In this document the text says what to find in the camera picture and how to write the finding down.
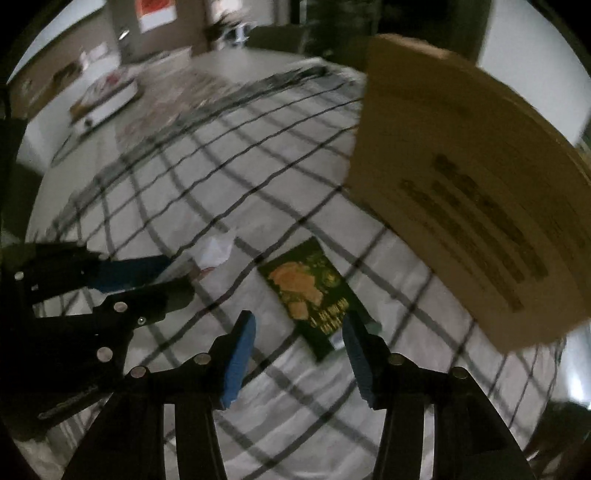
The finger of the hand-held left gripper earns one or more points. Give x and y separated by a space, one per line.
129 272
152 300

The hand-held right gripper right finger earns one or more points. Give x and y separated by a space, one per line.
362 364

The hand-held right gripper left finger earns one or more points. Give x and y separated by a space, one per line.
238 364

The white wrapper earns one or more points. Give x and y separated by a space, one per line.
214 251

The green snack packet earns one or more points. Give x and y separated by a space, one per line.
304 286

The brown cardboard box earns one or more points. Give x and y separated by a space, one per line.
438 161

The checkered tablecloth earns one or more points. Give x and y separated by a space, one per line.
277 184

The floral patterned cloth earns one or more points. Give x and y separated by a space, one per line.
175 106

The white flat box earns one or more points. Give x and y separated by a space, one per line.
106 99

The dark upholstered chair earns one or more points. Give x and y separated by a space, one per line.
286 41

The red wall poster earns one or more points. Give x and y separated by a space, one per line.
154 14

